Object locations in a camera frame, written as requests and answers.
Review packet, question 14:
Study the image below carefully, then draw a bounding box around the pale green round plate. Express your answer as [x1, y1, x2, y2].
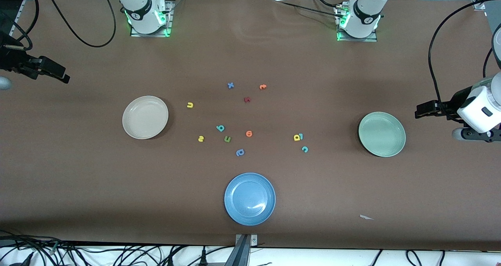
[358, 112, 406, 157]

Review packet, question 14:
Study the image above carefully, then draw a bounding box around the beige brown round plate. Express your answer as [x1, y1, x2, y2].
[122, 96, 169, 140]

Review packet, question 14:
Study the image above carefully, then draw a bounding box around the blue round plate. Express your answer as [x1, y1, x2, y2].
[224, 173, 276, 226]

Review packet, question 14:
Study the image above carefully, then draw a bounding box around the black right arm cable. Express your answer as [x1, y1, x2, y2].
[0, 0, 117, 52]

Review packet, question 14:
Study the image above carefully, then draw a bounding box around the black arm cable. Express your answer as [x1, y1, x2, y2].
[0, 0, 117, 52]
[428, 0, 501, 104]

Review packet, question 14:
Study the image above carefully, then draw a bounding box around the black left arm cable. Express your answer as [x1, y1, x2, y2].
[428, 0, 501, 104]

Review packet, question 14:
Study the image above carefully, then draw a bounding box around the black table cable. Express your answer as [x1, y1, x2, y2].
[280, 1, 342, 18]
[311, 0, 345, 9]

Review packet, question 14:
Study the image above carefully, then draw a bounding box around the grey metal table bracket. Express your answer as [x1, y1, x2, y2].
[225, 234, 258, 266]

